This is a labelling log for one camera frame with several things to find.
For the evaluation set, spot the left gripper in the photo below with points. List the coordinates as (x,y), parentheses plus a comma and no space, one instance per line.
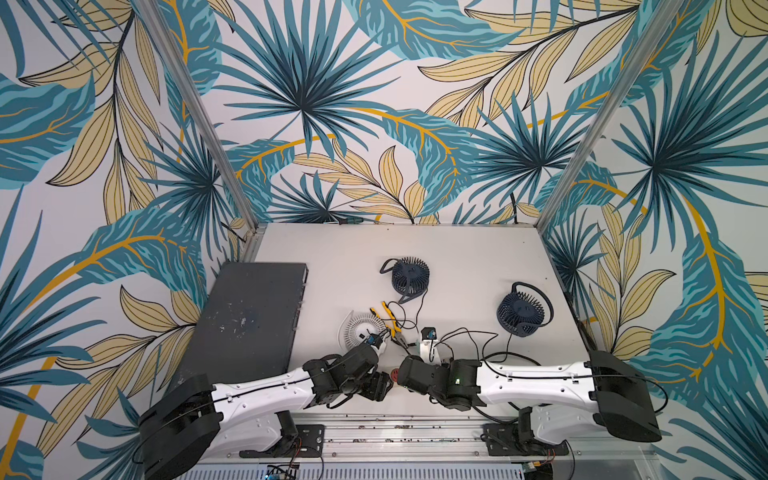
(378,387)

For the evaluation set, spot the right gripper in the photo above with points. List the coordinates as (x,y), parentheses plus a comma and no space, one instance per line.
(411,372)

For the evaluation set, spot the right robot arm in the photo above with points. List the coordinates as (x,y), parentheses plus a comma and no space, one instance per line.
(566,400)

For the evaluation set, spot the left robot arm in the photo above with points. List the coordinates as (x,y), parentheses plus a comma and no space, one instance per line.
(199,419)

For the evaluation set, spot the white desk fan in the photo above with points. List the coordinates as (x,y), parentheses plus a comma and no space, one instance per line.
(358,328)

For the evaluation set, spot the dark blue fan centre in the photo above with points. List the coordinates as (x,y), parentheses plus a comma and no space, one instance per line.
(410,277)

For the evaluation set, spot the dark blue fan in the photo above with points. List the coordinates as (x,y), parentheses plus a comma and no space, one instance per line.
(524,310)
(410,277)

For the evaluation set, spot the dark blue fan right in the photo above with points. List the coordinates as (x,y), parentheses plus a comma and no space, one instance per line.
(524,310)

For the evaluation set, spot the yellow black pliers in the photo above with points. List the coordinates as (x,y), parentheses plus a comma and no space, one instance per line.
(392,325)

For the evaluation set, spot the dark grey flat device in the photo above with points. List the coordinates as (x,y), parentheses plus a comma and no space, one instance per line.
(247,328)

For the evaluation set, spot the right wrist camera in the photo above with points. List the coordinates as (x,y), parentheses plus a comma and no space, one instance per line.
(428,346)

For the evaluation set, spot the aluminium front rail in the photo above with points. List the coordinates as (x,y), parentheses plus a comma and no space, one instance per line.
(406,439)

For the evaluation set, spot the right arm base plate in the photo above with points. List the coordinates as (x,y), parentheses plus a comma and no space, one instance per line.
(506,441)

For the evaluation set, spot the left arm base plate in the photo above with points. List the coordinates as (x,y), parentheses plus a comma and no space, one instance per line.
(308,442)

